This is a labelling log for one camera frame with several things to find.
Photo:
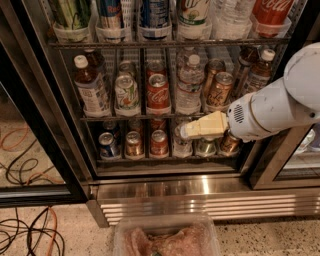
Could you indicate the glass fridge door left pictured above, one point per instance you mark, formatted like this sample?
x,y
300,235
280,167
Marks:
x,y
37,167

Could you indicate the rear red can bottom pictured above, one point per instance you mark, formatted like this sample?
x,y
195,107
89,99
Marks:
x,y
158,124

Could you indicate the red cola can middle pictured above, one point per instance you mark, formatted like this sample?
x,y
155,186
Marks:
x,y
158,96

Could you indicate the clear water bottle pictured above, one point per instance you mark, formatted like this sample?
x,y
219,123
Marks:
x,y
187,56
189,86

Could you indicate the rear white green can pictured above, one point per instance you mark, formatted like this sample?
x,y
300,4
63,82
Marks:
x,y
127,67

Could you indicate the rear orange soda can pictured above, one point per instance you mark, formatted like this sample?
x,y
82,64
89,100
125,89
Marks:
x,y
213,67

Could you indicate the clear rear water bottle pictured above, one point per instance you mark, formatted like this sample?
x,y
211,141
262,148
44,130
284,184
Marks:
x,y
187,56

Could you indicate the orange soda can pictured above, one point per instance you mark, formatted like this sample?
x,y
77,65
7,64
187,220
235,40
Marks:
x,y
218,95
213,67

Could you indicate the rear left tea bottle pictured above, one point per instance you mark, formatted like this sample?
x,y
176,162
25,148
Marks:
x,y
96,60

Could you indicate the front right tea bottle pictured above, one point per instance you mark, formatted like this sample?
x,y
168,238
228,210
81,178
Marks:
x,y
259,73

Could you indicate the rear red cola can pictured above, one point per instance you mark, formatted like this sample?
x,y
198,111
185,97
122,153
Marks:
x,y
155,67

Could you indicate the clear plastic container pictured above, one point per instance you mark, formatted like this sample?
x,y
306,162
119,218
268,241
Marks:
x,y
190,234

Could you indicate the clear front water bottle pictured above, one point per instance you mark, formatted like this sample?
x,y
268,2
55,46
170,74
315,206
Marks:
x,y
189,86

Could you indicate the water bottle shelf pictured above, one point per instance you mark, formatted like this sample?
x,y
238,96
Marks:
x,y
182,148
231,19

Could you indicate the green can top shelf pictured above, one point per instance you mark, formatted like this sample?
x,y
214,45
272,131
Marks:
x,y
72,19

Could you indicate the white green can top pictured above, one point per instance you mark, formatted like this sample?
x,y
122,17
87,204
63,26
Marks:
x,y
193,23

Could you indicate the rear right tea bottle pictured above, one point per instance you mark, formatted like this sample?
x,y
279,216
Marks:
x,y
247,57

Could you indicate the rear gold can bottom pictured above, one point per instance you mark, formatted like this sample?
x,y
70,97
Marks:
x,y
135,125

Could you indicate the silver green can bottom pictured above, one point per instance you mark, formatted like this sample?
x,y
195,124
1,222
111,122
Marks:
x,y
205,148

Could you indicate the gold can bottom shelf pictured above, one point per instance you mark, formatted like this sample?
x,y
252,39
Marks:
x,y
134,145

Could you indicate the front left tea bottle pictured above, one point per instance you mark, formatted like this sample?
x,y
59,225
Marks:
x,y
91,88

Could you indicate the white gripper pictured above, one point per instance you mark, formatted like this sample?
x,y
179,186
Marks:
x,y
240,122

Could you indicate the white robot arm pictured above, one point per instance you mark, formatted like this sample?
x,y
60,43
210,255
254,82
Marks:
x,y
290,101

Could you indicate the white green soda can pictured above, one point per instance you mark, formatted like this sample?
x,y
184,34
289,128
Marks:
x,y
127,95

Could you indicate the orange can bottom right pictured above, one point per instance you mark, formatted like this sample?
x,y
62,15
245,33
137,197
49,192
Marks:
x,y
229,145

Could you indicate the glass fridge door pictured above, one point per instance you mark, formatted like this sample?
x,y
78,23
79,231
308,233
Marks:
x,y
37,167
291,159

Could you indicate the stainless steel fridge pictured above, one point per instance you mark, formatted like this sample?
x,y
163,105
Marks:
x,y
121,188

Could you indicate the tea bottle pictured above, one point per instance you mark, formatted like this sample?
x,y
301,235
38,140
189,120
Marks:
x,y
96,60
247,57
259,73
91,88

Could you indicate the water bottle bottom shelf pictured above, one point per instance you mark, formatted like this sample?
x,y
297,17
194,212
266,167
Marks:
x,y
182,148

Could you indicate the blue silver energy can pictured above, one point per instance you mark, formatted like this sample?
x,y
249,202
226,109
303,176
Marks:
x,y
111,20

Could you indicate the front orange soda can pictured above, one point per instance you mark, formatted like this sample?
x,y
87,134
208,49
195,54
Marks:
x,y
218,95

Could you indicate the red can bottom shelf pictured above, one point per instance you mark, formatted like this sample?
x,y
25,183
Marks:
x,y
159,143

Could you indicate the blue can top shelf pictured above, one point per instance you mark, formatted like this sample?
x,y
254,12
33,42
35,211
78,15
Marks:
x,y
153,19

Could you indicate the water bottle top shelf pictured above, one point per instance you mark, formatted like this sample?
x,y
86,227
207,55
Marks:
x,y
231,19

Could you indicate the rear blue can bottom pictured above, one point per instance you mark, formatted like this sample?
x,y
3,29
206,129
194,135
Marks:
x,y
112,127

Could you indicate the blue can shelf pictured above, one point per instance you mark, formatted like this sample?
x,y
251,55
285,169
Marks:
x,y
108,146
153,19

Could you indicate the blue can bottom shelf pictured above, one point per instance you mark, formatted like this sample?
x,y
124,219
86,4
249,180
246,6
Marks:
x,y
108,146

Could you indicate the glass fridge door right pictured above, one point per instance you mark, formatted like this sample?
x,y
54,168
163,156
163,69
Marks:
x,y
291,159

